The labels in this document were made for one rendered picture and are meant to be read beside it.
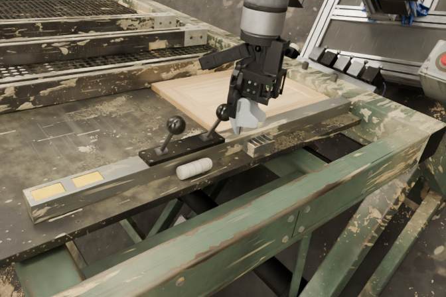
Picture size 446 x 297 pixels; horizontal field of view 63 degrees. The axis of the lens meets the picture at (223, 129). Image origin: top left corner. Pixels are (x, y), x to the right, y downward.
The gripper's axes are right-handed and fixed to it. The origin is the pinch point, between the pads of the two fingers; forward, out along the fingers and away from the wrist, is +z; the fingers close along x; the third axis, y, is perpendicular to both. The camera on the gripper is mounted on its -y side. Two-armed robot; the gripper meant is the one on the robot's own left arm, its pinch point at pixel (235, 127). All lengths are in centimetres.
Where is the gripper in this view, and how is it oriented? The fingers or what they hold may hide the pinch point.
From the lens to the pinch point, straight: 74.8
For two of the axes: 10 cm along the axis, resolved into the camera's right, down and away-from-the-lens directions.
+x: 5.1, -3.7, 7.8
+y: 8.5, 3.3, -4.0
